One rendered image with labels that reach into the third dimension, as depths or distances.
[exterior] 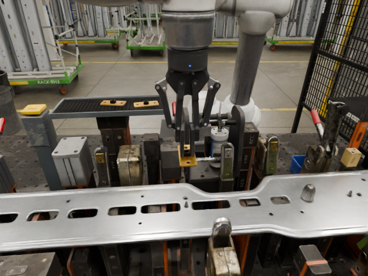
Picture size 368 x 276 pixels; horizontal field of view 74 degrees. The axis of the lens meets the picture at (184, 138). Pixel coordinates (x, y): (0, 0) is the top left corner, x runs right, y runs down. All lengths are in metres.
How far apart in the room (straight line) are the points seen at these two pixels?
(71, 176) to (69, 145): 0.09
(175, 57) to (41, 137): 0.66
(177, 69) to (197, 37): 0.07
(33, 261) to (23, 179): 0.87
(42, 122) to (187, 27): 0.66
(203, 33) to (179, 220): 0.44
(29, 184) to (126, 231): 0.84
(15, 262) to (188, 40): 0.55
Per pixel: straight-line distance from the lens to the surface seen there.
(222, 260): 0.55
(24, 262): 0.64
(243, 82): 1.15
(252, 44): 1.05
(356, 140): 0.97
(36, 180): 1.42
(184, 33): 0.43
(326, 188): 0.85
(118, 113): 0.83
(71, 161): 0.77
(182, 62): 0.45
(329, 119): 0.87
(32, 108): 0.98
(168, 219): 0.66
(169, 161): 0.78
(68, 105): 0.95
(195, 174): 0.85
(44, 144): 1.00
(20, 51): 5.07
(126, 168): 0.75
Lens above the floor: 1.50
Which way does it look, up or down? 31 degrees down
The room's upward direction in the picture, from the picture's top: straight up
